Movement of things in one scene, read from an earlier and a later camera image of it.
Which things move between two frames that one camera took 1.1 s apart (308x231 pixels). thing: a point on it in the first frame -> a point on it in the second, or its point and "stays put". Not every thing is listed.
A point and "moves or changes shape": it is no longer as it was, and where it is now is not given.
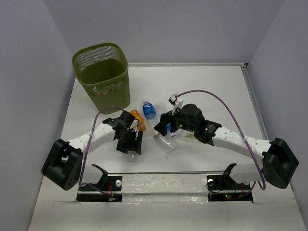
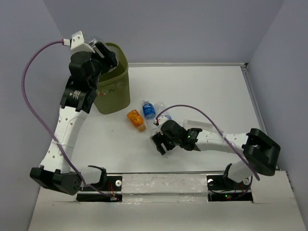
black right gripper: [165, 118] -> [159, 139]
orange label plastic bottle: [142, 126] stays put
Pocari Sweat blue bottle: [168, 126] moves or changes shape
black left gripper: [131, 146] -> [109, 61]
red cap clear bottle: [98, 93] stays put
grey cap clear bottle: [133, 158] -> [111, 49]
